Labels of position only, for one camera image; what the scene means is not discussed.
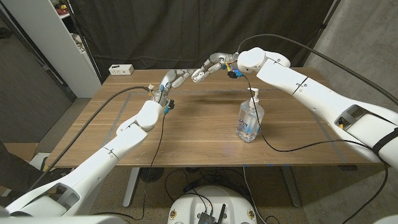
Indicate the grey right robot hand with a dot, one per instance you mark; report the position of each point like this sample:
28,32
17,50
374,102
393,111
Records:
219,60

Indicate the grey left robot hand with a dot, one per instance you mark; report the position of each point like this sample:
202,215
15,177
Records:
171,81

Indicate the white airpods case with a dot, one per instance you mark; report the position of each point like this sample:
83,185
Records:
196,75

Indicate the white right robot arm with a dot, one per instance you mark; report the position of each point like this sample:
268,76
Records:
311,90

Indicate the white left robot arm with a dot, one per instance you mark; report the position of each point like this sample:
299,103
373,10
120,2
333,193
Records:
130,137

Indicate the clear hand sanitizer pump bottle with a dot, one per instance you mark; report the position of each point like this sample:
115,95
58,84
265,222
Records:
248,124

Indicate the white power outlet box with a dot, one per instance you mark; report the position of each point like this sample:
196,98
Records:
121,69

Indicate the black fabric backdrop curtain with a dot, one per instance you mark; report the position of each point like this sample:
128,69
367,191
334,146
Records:
140,31

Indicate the black backdrop stand pole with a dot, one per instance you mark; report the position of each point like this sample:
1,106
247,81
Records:
323,26
84,43

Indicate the round black floor fan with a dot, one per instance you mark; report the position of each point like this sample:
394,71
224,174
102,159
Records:
151,174

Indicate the white table leg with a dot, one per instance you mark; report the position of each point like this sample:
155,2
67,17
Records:
131,186
292,189

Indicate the white shelf cabinet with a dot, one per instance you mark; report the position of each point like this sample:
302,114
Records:
56,46

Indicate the white robot torso base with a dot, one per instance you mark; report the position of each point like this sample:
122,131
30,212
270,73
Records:
211,199

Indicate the small red yellow object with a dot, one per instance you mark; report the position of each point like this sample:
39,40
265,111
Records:
63,12

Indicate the black antenna module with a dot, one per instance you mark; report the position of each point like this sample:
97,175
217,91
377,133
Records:
205,217

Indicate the brown cardboard box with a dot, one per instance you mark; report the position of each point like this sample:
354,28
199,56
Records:
21,149

